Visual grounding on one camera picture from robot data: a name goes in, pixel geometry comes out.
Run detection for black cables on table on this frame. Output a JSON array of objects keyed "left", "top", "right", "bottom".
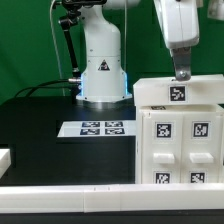
[{"left": 13, "top": 78, "right": 83, "bottom": 98}]

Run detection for white cabinet door panel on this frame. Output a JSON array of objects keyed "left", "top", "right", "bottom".
[
  {"left": 141, "top": 112, "right": 183, "bottom": 184},
  {"left": 181, "top": 112, "right": 223, "bottom": 184}
]

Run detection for white marker base plate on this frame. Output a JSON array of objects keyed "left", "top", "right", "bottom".
[{"left": 58, "top": 120, "right": 136, "bottom": 138}]

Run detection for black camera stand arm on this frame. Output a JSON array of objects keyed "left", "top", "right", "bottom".
[{"left": 54, "top": 0, "right": 108, "bottom": 104}]

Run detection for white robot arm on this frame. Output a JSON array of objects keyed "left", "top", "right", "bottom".
[{"left": 77, "top": 0, "right": 199, "bottom": 104}]

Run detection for white camera cable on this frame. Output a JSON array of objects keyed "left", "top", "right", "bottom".
[{"left": 49, "top": 0, "right": 66, "bottom": 97}]

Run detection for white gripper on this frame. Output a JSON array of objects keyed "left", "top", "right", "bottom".
[{"left": 153, "top": 0, "right": 199, "bottom": 81}]

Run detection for white cabinet top box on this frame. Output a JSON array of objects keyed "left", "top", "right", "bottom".
[{"left": 133, "top": 74, "right": 224, "bottom": 107}]

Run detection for white cabinet body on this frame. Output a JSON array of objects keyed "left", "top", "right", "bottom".
[{"left": 135, "top": 105, "right": 224, "bottom": 184}]

